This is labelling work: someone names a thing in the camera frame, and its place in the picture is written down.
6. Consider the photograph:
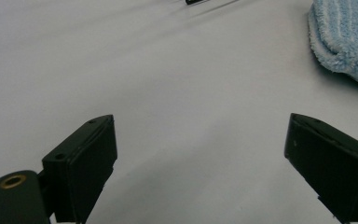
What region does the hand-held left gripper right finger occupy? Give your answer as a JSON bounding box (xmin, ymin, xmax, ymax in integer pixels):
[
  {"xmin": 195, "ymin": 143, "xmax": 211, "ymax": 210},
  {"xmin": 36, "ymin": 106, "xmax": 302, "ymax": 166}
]
[{"xmin": 283, "ymin": 112, "xmax": 358, "ymax": 224}]

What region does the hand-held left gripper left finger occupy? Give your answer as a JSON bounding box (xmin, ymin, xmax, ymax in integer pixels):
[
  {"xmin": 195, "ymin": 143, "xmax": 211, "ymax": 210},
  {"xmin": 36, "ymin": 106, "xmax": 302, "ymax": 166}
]
[{"xmin": 41, "ymin": 114, "xmax": 118, "ymax": 224}]

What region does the blue striped fluffy towel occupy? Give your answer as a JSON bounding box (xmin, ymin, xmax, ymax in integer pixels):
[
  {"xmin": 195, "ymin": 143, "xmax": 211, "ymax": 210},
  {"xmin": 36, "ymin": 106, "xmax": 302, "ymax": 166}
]
[{"xmin": 307, "ymin": 0, "xmax": 358, "ymax": 92}]

